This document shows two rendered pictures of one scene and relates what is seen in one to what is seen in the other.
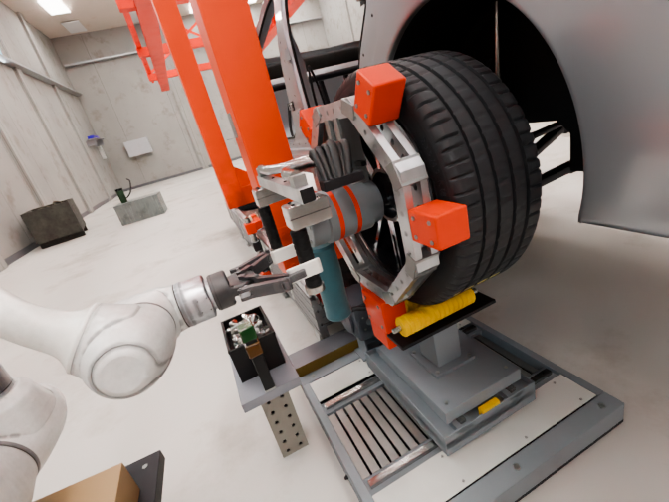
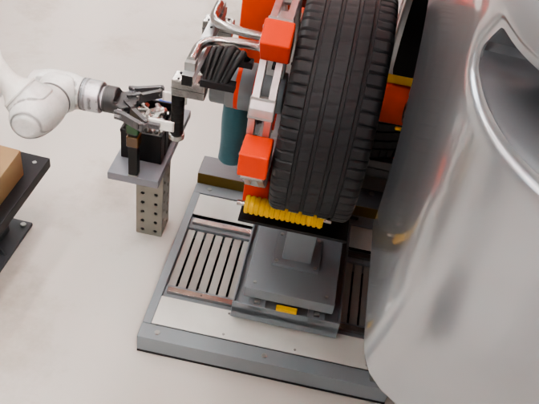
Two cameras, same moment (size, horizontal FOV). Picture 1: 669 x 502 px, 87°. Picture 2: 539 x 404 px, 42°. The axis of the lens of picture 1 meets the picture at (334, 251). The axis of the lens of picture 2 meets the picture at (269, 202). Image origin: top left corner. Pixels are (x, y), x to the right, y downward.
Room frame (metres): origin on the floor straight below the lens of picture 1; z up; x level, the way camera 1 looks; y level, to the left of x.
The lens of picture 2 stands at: (-0.63, -0.77, 1.94)
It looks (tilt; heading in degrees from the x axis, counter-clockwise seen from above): 41 degrees down; 21
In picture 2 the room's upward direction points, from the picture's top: 10 degrees clockwise
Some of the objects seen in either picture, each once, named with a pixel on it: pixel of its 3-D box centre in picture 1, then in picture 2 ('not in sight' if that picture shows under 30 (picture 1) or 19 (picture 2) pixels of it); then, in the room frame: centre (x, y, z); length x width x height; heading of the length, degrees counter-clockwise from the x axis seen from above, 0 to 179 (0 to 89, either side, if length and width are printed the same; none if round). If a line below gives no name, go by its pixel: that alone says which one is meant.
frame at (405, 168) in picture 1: (361, 203); (273, 91); (0.95, -0.11, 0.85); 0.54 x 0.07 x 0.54; 18
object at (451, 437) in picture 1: (439, 373); (294, 266); (1.02, -0.26, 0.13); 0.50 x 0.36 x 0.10; 18
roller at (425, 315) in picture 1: (436, 310); (284, 212); (0.86, -0.24, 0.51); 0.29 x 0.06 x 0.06; 108
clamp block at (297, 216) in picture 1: (306, 210); (189, 85); (0.72, 0.03, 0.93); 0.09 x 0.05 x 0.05; 108
